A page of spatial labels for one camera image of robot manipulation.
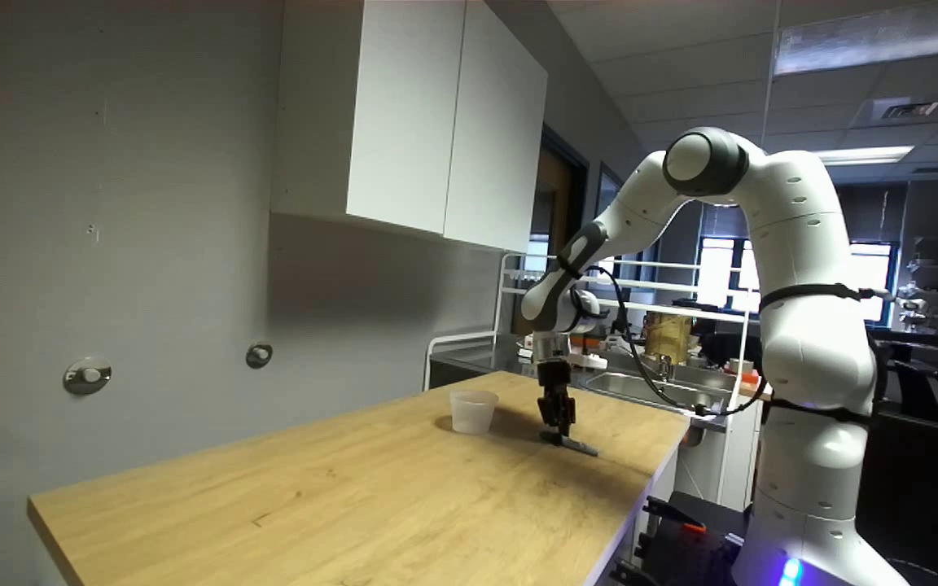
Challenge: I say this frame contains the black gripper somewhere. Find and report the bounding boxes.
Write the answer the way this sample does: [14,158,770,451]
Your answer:
[534,357,581,443]

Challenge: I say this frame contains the clear plastic cup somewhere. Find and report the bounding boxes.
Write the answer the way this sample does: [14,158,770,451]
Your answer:
[445,388,501,441]

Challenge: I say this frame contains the yellow object on rack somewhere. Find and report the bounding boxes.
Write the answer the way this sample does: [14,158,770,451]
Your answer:
[644,308,700,369]

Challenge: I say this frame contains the black device with red parts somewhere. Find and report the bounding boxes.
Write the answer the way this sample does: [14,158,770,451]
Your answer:
[608,492,750,586]

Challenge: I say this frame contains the rectangular ceiling light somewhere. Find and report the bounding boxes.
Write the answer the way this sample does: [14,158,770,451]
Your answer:
[808,144,917,168]

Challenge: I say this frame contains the ceiling air vent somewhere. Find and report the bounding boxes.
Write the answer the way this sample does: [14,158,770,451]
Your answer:
[853,93,938,130]

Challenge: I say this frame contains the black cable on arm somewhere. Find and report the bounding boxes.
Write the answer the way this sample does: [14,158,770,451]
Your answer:
[552,220,890,430]

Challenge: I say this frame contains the white wall cabinet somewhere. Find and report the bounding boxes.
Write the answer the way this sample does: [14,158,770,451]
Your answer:
[269,0,469,238]
[442,0,550,256]

